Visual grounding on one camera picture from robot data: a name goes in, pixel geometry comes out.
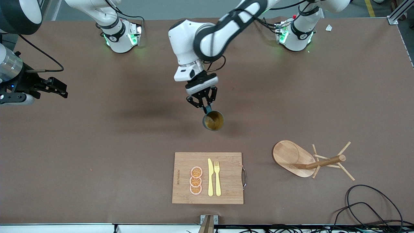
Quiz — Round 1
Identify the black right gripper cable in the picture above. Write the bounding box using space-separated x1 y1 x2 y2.
18 34 64 72

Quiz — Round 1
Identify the black left arm base cable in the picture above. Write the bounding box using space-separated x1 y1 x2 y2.
248 16 279 34

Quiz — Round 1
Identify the wooden cutting board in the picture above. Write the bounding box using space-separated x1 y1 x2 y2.
172 152 247 205

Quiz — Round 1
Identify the aluminium frame profile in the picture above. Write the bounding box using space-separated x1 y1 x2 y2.
387 0 414 25

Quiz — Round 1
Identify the dark teal cup yellow inside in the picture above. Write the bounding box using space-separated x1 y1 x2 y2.
202 108 224 131

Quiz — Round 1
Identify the brown post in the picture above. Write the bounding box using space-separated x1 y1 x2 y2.
198 216 214 233

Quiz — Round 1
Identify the wooden cup rack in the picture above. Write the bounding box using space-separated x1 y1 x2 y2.
272 140 355 182

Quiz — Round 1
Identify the yellow plastic knife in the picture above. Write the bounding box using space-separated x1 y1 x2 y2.
208 158 214 197

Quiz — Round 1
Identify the yellow plastic fork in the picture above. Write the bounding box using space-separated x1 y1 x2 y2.
214 161 222 197

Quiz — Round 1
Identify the black right arm base cable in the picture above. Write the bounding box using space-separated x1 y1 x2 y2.
115 11 145 31

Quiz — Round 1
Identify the white table edge rail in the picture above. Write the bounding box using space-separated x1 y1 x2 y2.
0 223 201 233

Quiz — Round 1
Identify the black cable bundle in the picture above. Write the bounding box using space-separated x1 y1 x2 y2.
213 223 414 233

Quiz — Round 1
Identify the black arm base cable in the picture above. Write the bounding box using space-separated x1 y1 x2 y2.
248 16 279 34
115 11 145 31

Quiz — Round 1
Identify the black looped table cable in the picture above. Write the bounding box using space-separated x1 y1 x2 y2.
345 184 404 228

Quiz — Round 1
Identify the brown table cover mat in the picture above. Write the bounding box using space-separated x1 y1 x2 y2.
0 16 414 225

